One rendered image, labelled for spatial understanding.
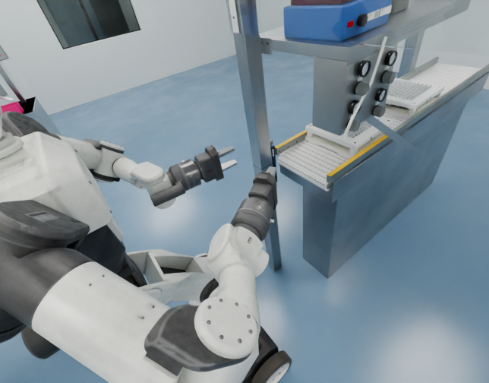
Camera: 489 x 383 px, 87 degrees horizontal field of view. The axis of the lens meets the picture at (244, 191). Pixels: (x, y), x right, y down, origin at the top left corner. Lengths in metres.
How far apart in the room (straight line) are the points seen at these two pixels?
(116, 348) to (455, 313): 1.63
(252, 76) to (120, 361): 0.81
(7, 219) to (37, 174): 0.14
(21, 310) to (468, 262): 1.95
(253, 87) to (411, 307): 1.35
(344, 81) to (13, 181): 0.70
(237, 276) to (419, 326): 1.32
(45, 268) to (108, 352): 0.12
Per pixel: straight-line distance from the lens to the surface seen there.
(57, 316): 0.35
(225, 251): 0.48
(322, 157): 1.08
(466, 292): 1.86
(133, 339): 0.32
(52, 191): 0.50
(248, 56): 0.90
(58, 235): 0.39
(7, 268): 0.39
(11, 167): 0.58
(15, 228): 0.38
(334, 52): 0.74
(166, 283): 0.81
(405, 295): 1.72
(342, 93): 0.75
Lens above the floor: 1.44
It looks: 41 degrees down
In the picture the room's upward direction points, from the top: 11 degrees counter-clockwise
